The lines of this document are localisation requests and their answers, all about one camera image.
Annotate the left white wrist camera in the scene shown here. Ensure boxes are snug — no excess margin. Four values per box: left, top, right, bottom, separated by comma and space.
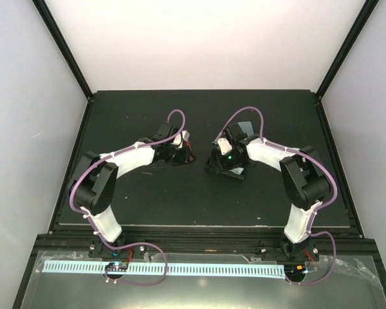
172, 130, 190, 149

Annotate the left circuit board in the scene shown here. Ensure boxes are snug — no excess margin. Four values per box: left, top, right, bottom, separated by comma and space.
104, 261, 129, 273

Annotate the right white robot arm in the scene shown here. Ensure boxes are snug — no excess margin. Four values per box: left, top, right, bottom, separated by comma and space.
206, 122, 336, 259

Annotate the right black frame post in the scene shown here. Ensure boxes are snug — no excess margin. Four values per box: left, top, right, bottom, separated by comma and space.
316, 0, 379, 100

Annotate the black frame post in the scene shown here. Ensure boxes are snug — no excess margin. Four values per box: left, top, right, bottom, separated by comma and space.
316, 0, 379, 100
32, 0, 93, 100

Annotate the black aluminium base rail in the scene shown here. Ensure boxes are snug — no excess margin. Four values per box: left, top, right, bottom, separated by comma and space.
33, 230, 380, 263

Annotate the right circuit board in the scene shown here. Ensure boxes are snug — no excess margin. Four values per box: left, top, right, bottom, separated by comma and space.
284, 265, 309, 275

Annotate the black glasses case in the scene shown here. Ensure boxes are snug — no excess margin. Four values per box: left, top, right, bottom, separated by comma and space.
205, 151, 244, 182

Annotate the green lined glasses case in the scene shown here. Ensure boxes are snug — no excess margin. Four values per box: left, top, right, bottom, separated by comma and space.
237, 121, 254, 136

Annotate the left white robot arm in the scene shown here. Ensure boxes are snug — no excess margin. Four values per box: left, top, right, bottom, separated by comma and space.
69, 122, 196, 257

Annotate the circuit board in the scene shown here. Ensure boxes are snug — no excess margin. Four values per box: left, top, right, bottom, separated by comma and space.
284, 265, 309, 275
104, 261, 129, 273

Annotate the left black frame post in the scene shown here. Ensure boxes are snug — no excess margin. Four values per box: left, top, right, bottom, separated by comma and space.
32, 0, 93, 100

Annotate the light blue cloth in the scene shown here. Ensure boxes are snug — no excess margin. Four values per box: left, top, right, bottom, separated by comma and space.
230, 167, 244, 175

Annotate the white slotted cable duct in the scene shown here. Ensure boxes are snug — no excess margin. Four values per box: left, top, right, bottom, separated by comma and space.
42, 261, 286, 279

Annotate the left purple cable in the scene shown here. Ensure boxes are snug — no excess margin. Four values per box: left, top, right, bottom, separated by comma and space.
68, 109, 187, 255

